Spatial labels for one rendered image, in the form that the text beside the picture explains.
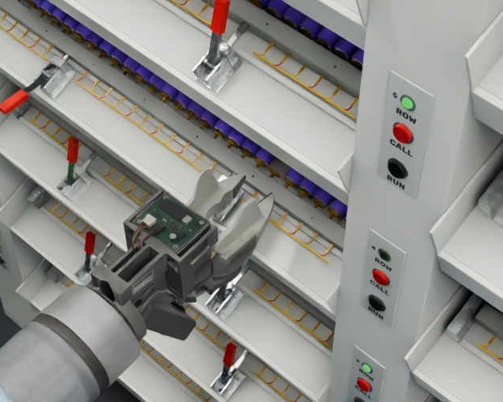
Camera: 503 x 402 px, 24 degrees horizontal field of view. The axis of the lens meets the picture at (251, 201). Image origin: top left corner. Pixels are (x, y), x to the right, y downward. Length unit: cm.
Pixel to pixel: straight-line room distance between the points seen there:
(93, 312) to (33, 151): 59
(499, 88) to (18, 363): 46
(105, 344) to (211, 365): 58
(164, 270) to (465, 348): 31
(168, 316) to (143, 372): 71
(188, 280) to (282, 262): 16
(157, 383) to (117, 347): 78
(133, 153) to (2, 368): 38
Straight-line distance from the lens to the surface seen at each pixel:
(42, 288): 193
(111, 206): 150
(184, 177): 128
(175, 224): 106
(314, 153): 104
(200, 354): 160
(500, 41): 83
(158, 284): 108
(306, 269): 120
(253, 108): 108
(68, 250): 172
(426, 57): 85
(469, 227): 100
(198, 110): 128
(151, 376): 181
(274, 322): 139
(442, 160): 91
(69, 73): 138
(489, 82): 84
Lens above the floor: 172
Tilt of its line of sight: 52 degrees down
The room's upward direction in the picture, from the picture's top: straight up
